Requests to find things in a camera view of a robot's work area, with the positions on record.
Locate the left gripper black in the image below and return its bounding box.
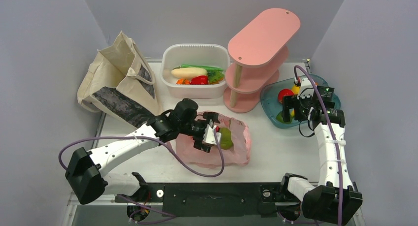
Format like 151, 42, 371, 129
179, 113, 219, 151

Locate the small green lime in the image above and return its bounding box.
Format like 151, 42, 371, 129
276, 111, 292, 124

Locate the white radish with leaves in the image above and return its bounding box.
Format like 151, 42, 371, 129
171, 67, 224, 85

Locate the pink three-tier shelf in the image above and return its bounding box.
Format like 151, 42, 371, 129
223, 8, 301, 113

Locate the beige canvas tote bag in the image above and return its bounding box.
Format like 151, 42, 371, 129
77, 32, 163, 128

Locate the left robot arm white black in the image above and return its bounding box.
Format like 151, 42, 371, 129
62, 98, 221, 205

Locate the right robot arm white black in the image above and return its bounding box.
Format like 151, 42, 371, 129
279, 86, 363, 226

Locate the yellow lemon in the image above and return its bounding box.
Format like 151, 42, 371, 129
291, 85, 300, 95

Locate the red apple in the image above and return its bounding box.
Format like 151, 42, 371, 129
278, 89, 294, 104

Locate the teal plastic tray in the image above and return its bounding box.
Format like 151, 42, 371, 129
260, 74, 341, 129

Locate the red bell pepper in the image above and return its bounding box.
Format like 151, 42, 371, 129
190, 75, 209, 85

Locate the small orange pumpkin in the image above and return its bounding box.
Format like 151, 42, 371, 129
176, 79, 191, 85

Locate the white plastic tub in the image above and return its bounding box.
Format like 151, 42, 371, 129
160, 43, 231, 99

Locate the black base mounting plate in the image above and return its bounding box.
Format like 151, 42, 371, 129
131, 182, 301, 220

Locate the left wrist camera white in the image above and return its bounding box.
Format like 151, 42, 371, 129
202, 124, 221, 145

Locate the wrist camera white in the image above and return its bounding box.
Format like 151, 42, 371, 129
202, 124, 221, 145
297, 77, 316, 99

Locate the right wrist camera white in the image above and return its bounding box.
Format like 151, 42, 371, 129
297, 77, 316, 99

